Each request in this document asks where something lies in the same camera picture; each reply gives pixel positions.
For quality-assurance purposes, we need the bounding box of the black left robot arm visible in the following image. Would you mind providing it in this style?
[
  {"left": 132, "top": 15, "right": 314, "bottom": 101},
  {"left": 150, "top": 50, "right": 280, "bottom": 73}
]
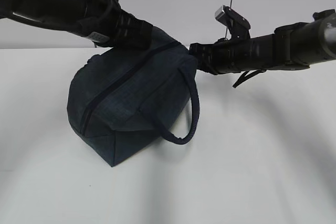
[{"left": 1, "top": 0, "right": 153, "bottom": 49}]

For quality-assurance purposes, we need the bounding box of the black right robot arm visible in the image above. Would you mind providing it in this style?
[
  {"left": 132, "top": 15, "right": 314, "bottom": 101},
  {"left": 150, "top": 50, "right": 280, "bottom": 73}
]
[{"left": 189, "top": 6, "right": 335, "bottom": 75}]

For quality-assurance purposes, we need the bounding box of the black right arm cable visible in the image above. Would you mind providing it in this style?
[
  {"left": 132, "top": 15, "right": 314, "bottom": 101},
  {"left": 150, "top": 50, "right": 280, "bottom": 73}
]
[{"left": 232, "top": 69, "right": 266, "bottom": 88}]

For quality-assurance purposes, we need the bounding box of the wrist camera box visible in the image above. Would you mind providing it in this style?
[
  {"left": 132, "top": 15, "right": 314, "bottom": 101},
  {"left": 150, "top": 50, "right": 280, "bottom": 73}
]
[
  {"left": 86, "top": 31, "right": 110, "bottom": 44},
  {"left": 215, "top": 5, "right": 250, "bottom": 40}
]

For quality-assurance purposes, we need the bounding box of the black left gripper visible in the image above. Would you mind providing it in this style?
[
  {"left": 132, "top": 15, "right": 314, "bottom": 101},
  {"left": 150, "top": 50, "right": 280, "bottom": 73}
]
[{"left": 108, "top": 0, "right": 153, "bottom": 50}]

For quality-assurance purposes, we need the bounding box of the dark blue lunch bag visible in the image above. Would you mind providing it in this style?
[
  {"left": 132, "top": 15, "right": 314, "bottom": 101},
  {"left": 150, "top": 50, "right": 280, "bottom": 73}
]
[{"left": 67, "top": 27, "right": 200, "bottom": 167}]

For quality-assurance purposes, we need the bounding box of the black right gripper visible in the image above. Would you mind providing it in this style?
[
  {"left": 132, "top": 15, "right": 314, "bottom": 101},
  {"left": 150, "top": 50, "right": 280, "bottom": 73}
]
[{"left": 188, "top": 39, "right": 252, "bottom": 74}]

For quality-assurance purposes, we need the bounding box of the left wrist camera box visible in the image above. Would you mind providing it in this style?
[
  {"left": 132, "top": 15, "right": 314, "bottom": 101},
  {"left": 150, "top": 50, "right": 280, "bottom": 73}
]
[{"left": 86, "top": 31, "right": 110, "bottom": 44}]

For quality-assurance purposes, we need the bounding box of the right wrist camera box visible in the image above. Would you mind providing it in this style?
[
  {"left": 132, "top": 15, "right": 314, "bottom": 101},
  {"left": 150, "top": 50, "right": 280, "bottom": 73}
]
[{"left": 215, "top": 5, "right": 250, "bottom": 40}]

